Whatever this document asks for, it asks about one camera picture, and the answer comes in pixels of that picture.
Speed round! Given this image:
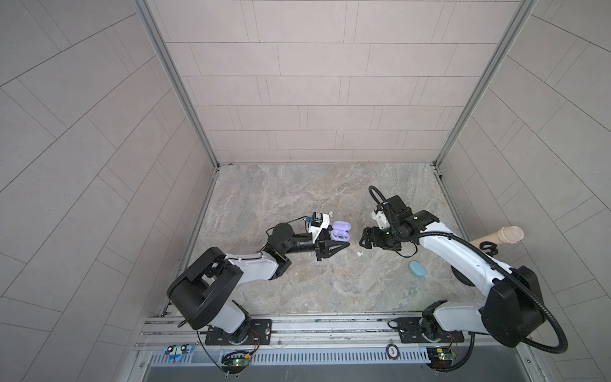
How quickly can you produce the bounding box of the left green circuit board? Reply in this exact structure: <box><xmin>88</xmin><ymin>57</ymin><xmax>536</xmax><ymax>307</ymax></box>
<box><xmin>221</xmin><ymin>350</ymin><xmax>253</xmax><ymax>375</ymax></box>

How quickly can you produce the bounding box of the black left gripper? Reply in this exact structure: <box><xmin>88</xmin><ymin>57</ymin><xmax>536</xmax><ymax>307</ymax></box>
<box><xmin>279</xmin><ymin>228</ymin><xmax>345</xmax><ymax>267</ymax></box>

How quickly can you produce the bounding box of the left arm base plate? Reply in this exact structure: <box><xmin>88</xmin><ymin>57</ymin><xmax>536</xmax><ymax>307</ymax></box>
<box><xmin>205</xmin><ymin>319</ymin><xmax>273</xmax><ymax>346</ymax></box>

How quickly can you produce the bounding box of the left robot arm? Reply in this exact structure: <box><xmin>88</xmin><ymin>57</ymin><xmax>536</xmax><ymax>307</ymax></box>
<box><xmin>167</xmin><ymin>214</ymin><xmax>352</xmax><ymax>343</ymax></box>

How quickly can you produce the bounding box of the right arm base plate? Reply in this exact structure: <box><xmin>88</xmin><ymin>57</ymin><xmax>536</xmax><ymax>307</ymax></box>
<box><xmin>388</xmin><ymin>317</ymin><xmax>465</xmax><ymax>344</ymax></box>

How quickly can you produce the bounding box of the purple earbud charging case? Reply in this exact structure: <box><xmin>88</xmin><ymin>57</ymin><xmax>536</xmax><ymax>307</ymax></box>
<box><xmin>329</xmin><ymin>221</ymin><xmax>352</xmax><ymax>242</ymax></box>

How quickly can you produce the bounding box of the right green circuit board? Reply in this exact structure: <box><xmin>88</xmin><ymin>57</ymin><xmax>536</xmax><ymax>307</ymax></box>
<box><xmin>426</xmin><ymin>347</ymin><xmax>456</xmax><ymax>370</ymax></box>

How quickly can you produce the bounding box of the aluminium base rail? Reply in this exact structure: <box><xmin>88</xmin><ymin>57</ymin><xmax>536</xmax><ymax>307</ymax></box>
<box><xmin>133</xmin><ymin>312</ymin><xmax>531</xmax><ymax>352</ymax></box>

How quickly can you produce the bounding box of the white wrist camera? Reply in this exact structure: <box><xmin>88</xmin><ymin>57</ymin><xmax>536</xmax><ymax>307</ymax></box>
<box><xmin>371</xmin><ymin>211</ymin><xmax>390</xmax><ymax>230</ymax></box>
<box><xmin>305</xmin><ymin>213</ymin><xmax>331</xmax><ymax>244</ymax></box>

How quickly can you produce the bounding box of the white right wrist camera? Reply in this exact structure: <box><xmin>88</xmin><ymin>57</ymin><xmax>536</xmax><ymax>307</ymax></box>
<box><xmin>371</xmin><ymin>211</ymin><xmax>390</xmax><ymax>230</ymax></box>

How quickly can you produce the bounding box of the black round stand base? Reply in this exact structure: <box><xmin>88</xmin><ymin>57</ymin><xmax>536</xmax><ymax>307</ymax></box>
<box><xmin>451</xmin><ymin>266</ymin><xmax>474</xmax><ymax>287</ymax></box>

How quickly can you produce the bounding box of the aluminium corner frame post right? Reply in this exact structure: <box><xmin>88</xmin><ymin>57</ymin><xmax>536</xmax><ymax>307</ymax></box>
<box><xmin>433</xmin><ymin>0</ymin><xmax>538</xmax><ymax>169</ymax></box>

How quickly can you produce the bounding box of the aluminium corner frame post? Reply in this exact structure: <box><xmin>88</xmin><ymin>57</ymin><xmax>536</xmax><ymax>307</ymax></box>
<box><xmin>133</xmin><ymin>0</ymin><xmax>221</xmax><ymax>172</ymax></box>
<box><xmin>433</xmin><ymin>0</ymin><xmax>538</xmax><ymax>169</ymax></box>

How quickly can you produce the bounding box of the light blue earbud charging case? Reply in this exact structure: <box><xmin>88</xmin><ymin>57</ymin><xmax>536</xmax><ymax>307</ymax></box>
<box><xmin>409</xmin><ymin>261</ymin><xmax>426</xmax><ymax>278</ymax></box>

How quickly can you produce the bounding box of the beige wooden handle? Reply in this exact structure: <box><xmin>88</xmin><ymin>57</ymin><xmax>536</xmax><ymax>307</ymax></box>
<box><xmin>470</xmin><ymin>226</ymin><xmax>524</xmax><ymax>248</ymax></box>

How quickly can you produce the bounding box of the black corrugated cable conduit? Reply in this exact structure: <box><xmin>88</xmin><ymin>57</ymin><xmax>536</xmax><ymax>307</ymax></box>
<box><xmin>368</xmin><ymin>185</ymin><xmax>569</xmax><ymax>355</ymax></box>

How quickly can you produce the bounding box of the aluminium corner frame post left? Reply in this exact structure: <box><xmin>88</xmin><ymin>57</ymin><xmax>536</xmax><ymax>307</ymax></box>
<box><xmin>133</xmin><ymin>0</ymin><xmax>221</xmax><ymax>172</ymax></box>

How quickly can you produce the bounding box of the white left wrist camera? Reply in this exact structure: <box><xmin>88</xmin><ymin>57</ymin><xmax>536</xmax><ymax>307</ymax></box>
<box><xmin>305</xmin><ymin>213</ymin><xmax>331</xmax><ymax>244</ymax></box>

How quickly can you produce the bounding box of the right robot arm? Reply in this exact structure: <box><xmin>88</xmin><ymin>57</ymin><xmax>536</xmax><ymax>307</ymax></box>
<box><xmin>360</xmin><ymin>187</ymin><xmax>548</xmax><ymax>347</ymax></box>

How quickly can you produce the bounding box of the green circuit board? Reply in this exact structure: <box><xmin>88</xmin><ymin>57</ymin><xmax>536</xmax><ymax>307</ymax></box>
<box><xmin>221</xmin><ymin>350</ymin><xmax>253</xmax><ymax>375</ymax></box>
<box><xmin>426</xmin><ymin>347</ymin><xmax>456</xmax><ymax>370</ymax></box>

